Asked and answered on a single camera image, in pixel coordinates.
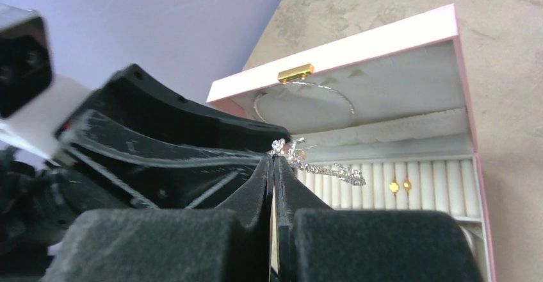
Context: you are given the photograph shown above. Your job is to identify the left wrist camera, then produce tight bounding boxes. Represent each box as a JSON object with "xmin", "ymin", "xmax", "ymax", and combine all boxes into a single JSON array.
[{"xmin": 1, "ymin": 4, "xmax": 91, "ymax": 158}]

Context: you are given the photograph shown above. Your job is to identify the pink jewelry box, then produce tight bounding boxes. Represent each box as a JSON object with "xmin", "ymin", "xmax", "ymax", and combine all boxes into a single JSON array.
[{"xmin": 207, "ymin": 4, "xmax": 496, "ymax": 281}]

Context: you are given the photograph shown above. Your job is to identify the silver crystal jewelry pile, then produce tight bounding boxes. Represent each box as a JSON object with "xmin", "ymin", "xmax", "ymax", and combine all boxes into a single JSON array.
[{"xmin": 268, "ymin": 137, "xmax": 367, "ymax": 187}]

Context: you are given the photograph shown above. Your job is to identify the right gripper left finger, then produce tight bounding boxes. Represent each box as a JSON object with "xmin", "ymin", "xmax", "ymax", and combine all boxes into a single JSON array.
[{"xmin": 44, "ymin": 158, "xmax": 272, "ymax": 281}]

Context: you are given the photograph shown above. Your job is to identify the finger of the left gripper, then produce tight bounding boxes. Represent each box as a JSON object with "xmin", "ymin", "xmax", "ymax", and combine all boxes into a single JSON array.
[{"xmin": 55, "ymin": 63, "xmax": 291, "ymax": 153}]

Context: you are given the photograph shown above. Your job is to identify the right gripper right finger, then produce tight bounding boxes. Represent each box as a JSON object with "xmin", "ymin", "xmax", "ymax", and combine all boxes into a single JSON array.
[{"xmin": 273, "ymin": 156, "xmax": 483, "ymax": 281}]

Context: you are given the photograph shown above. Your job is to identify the silver necklace in lid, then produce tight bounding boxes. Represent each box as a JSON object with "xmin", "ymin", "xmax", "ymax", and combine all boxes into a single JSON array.
[{"xmin": 254, "ymin": 80, "xmax": 355, "ymax": 135}]

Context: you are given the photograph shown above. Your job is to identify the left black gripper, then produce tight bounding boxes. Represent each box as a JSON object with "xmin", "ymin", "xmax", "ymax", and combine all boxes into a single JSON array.
[{"xmin": 1, "ymin": 110, "xmax": 263, "ymax": 263}]

